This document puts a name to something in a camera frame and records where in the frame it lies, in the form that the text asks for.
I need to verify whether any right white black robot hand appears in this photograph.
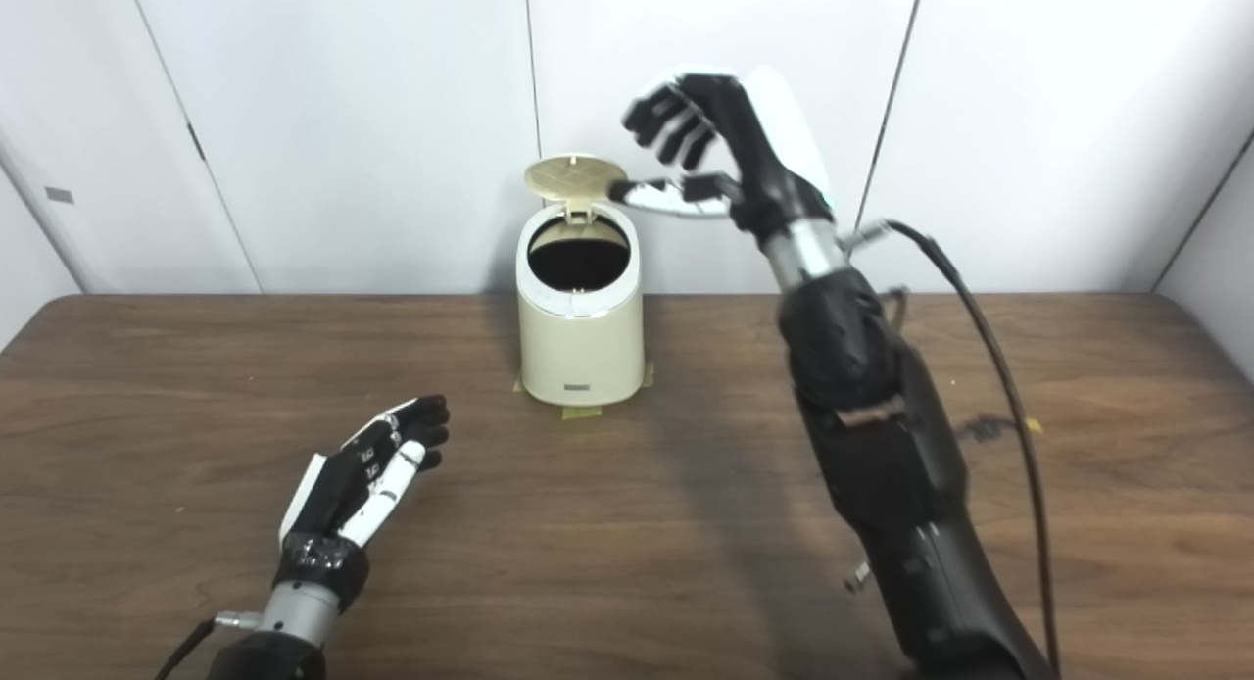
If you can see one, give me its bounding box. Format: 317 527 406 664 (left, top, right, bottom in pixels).
607 68 836 242

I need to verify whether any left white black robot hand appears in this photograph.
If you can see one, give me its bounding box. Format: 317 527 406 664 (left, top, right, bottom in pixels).
277 395 451 607

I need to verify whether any round cream bin lid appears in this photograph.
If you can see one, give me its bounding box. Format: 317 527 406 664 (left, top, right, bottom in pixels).
523 154 630 220

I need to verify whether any cream-colored plastic bin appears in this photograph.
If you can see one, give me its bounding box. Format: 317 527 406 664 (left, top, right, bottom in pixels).
516 202 646 408

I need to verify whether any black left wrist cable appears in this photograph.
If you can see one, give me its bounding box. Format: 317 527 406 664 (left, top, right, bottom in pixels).
152 611 264 680

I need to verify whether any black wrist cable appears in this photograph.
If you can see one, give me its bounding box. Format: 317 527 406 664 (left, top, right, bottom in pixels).
843 219 1064 676
152 611 264 680

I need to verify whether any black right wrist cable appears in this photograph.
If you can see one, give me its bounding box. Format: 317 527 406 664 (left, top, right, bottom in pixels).
843 219 1064 676

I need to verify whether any thin cable yellow connector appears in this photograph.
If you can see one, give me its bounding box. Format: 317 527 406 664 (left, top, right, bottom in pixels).
955 417 1044 442

